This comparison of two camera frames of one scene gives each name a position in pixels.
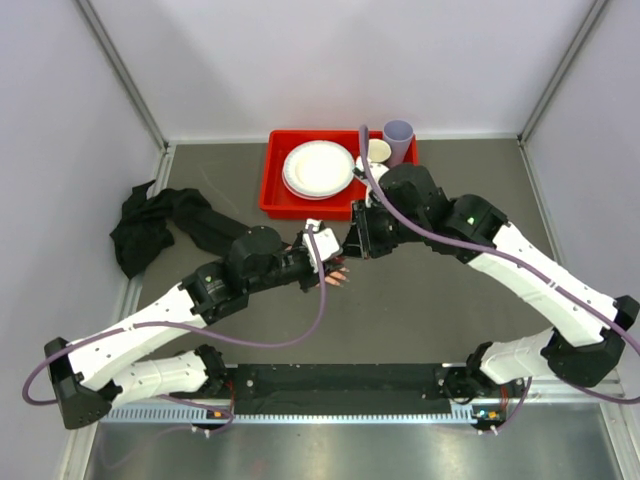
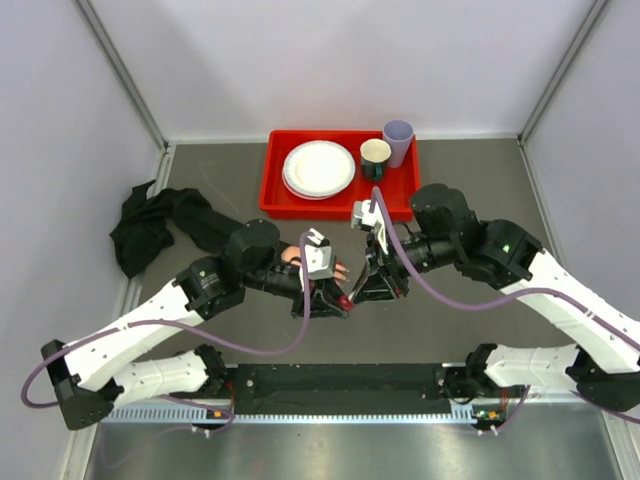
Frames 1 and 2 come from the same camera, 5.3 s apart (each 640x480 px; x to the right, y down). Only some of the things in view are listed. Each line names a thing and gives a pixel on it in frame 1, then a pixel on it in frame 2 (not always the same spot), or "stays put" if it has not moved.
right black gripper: x=360 y=242 → x=382 y=278
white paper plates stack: x=317 y=169 stays put
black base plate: x=347 y=388 stays put
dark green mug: x=378 y=151 stays put
